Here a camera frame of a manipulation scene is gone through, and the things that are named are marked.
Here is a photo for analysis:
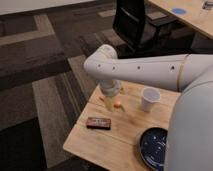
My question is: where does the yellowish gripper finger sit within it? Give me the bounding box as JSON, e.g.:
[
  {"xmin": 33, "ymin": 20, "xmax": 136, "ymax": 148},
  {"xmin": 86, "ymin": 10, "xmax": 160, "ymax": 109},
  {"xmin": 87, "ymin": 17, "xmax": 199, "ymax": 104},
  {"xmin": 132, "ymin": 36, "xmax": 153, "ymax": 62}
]
[
  {"xmin": 120, "ymin": 87, "xmax": 125, "ymax": 95},
  {"xmin": 104, "ymin": 97, "xmax": 114, "ymax": 111}
]

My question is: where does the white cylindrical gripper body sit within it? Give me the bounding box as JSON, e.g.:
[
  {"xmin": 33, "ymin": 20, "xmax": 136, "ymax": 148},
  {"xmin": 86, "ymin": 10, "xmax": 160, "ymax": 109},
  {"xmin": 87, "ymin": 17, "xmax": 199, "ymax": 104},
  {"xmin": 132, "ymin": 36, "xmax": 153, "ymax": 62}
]
[{"xmin": 100, "ymin": 80, "xmax": 121, "ymax": 97}]

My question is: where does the orange pepper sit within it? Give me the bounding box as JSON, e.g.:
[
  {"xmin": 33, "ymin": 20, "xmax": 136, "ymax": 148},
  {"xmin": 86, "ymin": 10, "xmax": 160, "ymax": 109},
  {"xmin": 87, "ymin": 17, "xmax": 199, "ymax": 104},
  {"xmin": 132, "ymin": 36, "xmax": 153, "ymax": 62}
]
[{"xmin": 98, "ymin": 95, "xmax": 127, "ymax": 112}]

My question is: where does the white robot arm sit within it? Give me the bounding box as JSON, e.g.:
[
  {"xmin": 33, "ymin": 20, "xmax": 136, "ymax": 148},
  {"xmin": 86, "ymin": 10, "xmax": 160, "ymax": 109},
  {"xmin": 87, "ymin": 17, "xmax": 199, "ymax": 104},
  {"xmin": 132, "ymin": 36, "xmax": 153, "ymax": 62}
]
[{"xmin": 84, "ymin": 44, "xmax": 213, "ymax": 171}]

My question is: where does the brown chocolate bar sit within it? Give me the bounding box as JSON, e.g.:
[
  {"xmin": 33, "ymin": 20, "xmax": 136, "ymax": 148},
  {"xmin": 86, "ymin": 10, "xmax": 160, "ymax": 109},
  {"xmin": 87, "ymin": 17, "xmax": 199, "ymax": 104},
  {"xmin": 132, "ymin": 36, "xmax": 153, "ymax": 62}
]
[{"xmin": 86, "ymin": 117, "xmax": 111, "ymax": 130}]

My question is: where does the white paper cup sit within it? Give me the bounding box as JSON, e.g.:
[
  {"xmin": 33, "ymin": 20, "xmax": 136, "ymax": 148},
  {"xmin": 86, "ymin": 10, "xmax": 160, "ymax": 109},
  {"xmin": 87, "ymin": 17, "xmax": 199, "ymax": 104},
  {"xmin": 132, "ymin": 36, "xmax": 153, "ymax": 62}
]
[{"xmin": 141, "ymin": 87, "xmax": 161, "ymax": 112}]

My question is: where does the dark blue plate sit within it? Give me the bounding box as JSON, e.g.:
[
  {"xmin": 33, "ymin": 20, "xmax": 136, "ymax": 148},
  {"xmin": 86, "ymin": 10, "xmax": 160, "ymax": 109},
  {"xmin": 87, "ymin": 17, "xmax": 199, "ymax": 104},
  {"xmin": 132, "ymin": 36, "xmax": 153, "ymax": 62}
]
[{"xmin": 139, "ymin": 127, "xmax": 167, "ymax": 171}]

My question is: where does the black office chair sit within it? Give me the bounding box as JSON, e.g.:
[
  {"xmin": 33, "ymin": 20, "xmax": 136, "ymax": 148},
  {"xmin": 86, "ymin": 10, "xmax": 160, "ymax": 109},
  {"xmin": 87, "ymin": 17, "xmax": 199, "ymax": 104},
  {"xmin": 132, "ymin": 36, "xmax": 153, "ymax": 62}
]
[{"xmin": 109, "ymin": 0, "xmax": 178, "ymax": 61}]

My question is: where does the blue round coaster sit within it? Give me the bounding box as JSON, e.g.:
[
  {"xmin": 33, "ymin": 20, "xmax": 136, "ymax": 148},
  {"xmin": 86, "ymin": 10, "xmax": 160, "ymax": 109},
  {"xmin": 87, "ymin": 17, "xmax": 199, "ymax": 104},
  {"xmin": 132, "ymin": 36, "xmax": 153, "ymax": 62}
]
[{"xmin": 171, "ymin": 8, "xmax": 186, "ymax": 14}]

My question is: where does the wooden far desk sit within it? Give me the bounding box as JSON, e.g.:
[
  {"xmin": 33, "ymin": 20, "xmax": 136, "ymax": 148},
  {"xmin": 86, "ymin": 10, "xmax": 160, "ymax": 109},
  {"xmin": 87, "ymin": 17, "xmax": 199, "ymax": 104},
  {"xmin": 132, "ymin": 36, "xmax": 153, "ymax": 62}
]
[{"xmin": 148, "ymin": 0, "xmax": 213, "ymax": 39}]

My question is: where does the small object on far desk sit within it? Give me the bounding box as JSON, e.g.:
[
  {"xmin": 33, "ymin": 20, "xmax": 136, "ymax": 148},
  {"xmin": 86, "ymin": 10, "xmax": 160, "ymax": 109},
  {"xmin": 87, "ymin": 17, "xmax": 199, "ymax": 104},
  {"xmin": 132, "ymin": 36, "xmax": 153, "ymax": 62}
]
[{"xmin": 202, "ymin": 1, "xmax": 213, "ymax": 10}]

